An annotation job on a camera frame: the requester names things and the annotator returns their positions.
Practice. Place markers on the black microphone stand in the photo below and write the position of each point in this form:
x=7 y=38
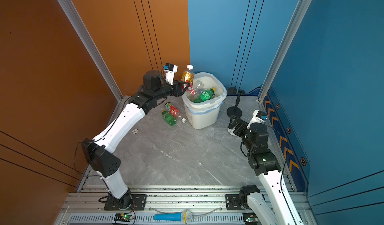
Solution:
x=235 y=110

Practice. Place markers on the red yellow label bottle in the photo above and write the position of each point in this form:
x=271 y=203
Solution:
x=188 y=77

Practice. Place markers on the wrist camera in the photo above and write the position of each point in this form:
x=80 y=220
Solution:
x=170 y=70
x=258 y=117

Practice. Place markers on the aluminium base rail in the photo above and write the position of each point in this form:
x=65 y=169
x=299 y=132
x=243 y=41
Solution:
x=209 y=205

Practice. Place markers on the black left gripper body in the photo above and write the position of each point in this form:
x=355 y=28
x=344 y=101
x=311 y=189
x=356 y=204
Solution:
x=165 y=91

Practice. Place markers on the left green circuit board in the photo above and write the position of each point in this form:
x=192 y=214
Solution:
x=124 y=218

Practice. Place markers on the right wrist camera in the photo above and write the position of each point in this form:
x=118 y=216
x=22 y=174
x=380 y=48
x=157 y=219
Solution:
x=258 y=117

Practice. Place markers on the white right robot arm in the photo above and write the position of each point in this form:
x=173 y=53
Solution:
x=262 y=160

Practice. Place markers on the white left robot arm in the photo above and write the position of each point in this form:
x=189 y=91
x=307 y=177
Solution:
x=99 y=151

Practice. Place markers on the white plastic waste bin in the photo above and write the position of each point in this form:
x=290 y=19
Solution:
x=202 y=115

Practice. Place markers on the right green circuit board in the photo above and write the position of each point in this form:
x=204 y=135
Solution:
x=250 y=219

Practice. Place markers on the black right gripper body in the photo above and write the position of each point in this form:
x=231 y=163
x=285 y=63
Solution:
x=249 y=145

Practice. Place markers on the clear cola bottle yellow cap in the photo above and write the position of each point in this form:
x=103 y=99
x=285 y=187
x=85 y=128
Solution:
x=197 y=89

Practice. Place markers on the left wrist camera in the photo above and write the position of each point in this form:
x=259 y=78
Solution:
x=170 y=70

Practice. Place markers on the aluminium corner post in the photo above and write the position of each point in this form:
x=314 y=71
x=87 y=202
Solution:
x=292 y=28
x=77 y=23

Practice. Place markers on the aluminium corner post right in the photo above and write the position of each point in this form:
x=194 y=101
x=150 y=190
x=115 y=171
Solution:
x=292 y=28

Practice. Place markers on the aluminium corner post left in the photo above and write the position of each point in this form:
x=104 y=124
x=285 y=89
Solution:
x=77 y=23

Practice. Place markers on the green bottle yellow cap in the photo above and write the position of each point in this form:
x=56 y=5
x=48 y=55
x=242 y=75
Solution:
x=205 y=95

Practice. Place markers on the red cartoon label bottle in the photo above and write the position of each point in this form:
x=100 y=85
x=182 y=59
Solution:
x=175 y=112

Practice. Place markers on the dark green soda bottle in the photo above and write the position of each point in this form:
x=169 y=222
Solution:
x=169 y=118

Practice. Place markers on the blue handheld microphone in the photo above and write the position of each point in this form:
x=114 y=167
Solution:
x=184 y=217

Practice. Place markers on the green circuit board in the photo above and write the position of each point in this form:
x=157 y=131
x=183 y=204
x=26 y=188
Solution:
x=124 y=218
x=250 y=219

